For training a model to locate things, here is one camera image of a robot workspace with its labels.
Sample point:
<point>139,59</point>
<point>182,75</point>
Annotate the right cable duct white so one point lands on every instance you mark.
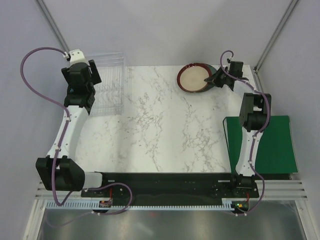
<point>238,203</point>

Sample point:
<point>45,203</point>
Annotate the right aluminium frame post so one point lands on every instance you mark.
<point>276,33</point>

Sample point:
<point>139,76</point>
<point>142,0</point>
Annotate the aluminium rail front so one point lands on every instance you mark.
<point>215,189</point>

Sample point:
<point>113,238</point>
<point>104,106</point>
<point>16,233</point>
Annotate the white wire dish rack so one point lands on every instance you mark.
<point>109,94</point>

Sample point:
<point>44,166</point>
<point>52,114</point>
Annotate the dark teal floral plate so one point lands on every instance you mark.
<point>208,86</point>

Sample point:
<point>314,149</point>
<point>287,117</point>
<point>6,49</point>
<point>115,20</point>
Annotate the cable duct white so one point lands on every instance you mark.
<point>238,203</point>
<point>81,204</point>

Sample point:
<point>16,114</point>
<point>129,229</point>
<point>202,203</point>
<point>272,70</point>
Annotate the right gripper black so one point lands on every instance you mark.
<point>222,78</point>

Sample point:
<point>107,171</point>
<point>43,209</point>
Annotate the green mat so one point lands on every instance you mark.
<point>275,153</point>

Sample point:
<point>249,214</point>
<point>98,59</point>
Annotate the aluminium frame post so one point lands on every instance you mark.
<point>276,33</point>
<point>53,25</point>

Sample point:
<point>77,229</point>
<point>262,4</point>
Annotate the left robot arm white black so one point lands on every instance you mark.
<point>59,167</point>

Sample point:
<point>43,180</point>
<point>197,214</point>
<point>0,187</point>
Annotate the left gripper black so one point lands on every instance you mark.
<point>94,71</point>

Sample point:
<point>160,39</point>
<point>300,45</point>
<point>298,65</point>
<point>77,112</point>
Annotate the brown rimmed beige plate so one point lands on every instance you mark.
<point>191,77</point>

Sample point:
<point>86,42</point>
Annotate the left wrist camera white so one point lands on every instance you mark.
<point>75,56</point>

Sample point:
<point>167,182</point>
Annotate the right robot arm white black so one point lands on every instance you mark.
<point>254,115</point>

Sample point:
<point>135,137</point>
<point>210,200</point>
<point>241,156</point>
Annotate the left cable duct white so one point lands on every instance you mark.
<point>81,204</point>

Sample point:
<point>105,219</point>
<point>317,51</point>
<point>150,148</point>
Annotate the left aluminium frame post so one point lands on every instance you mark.
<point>53,25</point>

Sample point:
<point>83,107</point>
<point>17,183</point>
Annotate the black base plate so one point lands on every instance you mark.
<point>121,194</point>

